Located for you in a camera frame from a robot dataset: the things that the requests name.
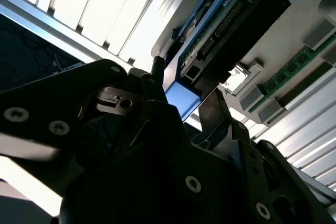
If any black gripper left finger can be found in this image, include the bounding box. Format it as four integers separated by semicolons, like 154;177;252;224
0;56;205;196

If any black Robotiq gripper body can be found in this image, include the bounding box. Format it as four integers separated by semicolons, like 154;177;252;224
59;129;263;224

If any hard disk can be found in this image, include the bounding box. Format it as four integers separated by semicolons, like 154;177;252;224
162;0;307;123

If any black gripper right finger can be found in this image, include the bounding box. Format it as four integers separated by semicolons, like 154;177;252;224
198;89;336;224

